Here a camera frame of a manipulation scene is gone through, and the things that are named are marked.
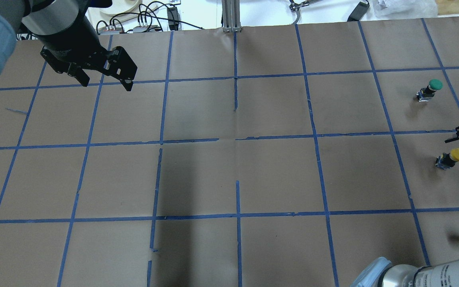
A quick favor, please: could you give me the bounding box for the green push button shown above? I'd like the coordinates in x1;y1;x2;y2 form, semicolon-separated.
416;79;444;103

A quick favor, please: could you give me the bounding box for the clear plastic bag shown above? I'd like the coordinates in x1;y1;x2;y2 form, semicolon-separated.
370;0;438;20

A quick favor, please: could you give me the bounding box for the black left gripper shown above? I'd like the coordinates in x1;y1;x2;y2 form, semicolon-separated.
39;18;138;92

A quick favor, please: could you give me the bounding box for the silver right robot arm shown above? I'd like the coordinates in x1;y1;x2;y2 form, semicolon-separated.
350;126;459;287

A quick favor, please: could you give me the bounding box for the aluminium frame post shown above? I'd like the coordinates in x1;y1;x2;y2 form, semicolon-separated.
222;0;242;33

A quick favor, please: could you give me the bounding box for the wooden cutting board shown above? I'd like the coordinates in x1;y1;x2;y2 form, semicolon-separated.
435;0;459;16

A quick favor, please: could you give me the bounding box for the brown paper table mat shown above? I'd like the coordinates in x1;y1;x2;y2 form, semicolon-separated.
0;18;459;287

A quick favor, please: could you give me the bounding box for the black power adapter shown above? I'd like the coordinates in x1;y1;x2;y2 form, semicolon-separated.
347;0;370;22

